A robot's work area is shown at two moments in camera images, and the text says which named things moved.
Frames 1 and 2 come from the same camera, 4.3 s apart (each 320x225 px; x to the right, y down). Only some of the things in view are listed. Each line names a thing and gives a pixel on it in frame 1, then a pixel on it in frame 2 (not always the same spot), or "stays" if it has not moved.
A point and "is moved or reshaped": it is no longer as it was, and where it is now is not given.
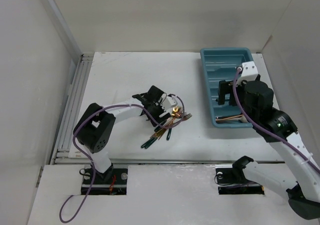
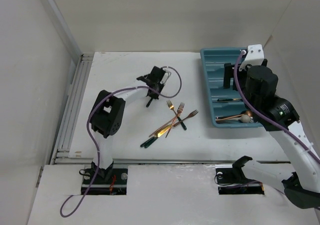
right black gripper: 226,87 → 228,74
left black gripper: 158,119 → 154,96
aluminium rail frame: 61,156 stays
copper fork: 185,117 is moved or reshaped
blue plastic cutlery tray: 221,64 stays
